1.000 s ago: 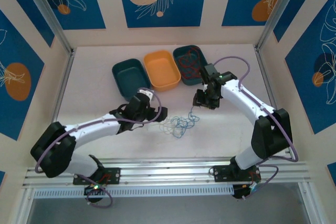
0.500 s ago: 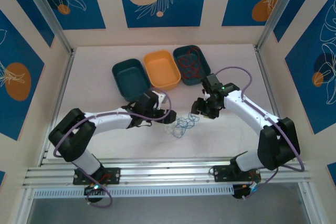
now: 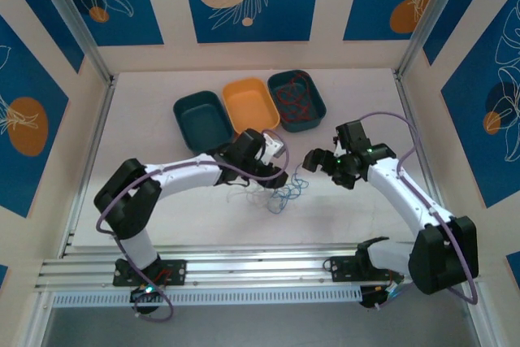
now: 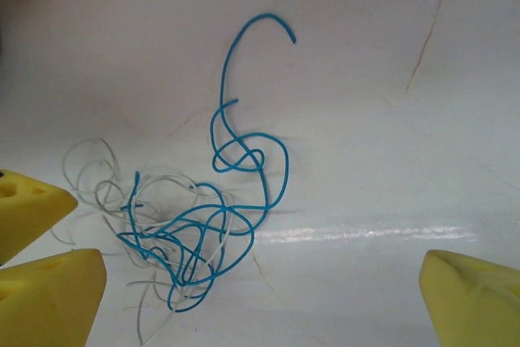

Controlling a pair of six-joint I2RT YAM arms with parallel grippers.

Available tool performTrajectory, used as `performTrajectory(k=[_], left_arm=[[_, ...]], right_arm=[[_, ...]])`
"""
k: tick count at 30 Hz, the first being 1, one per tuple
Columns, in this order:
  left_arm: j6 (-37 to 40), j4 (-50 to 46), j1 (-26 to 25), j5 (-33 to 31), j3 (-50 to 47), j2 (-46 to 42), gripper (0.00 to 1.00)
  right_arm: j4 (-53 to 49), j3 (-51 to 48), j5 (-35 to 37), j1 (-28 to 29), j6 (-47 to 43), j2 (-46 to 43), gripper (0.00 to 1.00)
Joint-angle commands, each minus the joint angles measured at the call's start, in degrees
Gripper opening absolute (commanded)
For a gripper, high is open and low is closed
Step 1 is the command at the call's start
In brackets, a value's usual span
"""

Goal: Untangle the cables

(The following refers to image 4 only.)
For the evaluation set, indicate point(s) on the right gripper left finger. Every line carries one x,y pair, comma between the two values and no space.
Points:
44,306

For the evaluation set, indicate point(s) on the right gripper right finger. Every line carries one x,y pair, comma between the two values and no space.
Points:
475,306

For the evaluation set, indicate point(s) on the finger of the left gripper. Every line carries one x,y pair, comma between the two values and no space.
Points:
28,217

